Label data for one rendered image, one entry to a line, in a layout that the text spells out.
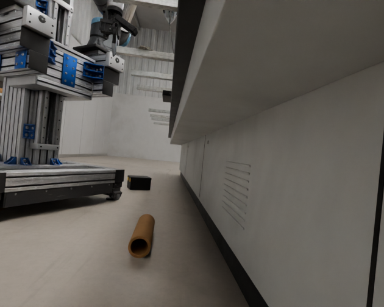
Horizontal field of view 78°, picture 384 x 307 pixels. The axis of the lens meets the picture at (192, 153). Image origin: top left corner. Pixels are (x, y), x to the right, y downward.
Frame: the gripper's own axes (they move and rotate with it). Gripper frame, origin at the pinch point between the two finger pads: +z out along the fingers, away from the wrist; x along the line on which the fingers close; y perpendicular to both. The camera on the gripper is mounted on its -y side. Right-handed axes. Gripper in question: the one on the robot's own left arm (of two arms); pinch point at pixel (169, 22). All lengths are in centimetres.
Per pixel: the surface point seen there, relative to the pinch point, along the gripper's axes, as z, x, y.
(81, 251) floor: 103, -23, 22
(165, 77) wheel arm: 18.9, -0.8, -23.1
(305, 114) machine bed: 58, 29, 74
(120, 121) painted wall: -73, -191, -803
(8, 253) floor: 103, -45, 27
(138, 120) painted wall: -84, -125, -800
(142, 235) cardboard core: 96, -1, 24
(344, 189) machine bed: 70, 29, 84
